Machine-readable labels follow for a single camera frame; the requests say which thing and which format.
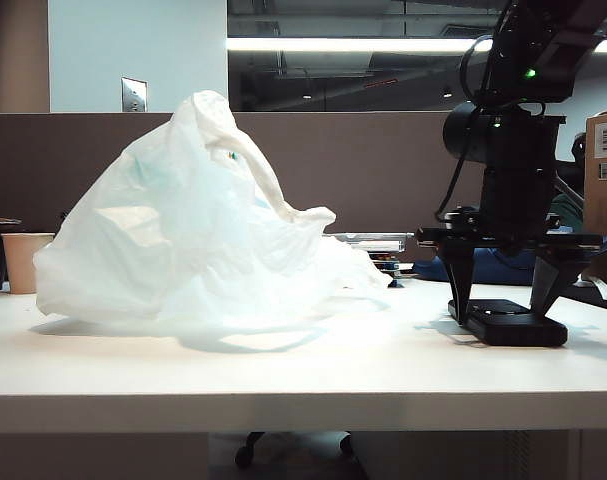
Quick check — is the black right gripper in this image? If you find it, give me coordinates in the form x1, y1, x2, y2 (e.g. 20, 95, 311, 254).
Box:
415, 164, 605, 327

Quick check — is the white translucent plastic bag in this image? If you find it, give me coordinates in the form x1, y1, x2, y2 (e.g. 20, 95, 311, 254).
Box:
31, 89, 393, 352

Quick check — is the person in green shirt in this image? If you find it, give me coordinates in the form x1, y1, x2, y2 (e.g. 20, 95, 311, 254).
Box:
551, 132, 588, 235

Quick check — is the black flat mat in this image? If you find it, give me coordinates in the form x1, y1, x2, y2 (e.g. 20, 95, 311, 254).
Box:
556, 280, 607, 315

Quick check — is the grey black angled bar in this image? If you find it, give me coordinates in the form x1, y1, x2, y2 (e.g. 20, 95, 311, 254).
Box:
554, 159, 587, 207

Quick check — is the brown cardboard box with labels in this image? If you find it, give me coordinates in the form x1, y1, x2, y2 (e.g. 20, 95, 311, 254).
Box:
582, 111, 607, 282

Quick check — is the stack of trays and books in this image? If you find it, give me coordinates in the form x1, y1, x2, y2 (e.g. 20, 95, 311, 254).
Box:
326, 230, 417, 282

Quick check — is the brown desk partition panel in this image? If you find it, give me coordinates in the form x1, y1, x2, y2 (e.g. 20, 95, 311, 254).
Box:
0, 110, 501, 282

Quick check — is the long white ceiling light strip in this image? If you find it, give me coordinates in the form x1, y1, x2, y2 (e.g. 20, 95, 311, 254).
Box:
226, 36, 607, 54

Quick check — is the beige paper cup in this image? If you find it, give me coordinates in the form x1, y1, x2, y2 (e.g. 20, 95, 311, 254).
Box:
0, 232, 57, 295

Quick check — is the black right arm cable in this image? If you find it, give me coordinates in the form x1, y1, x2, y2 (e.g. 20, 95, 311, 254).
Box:
434, 34, 497, 224

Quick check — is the metal wall switch plate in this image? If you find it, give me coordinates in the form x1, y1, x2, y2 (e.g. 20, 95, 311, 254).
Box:
121, 76, 150, 114

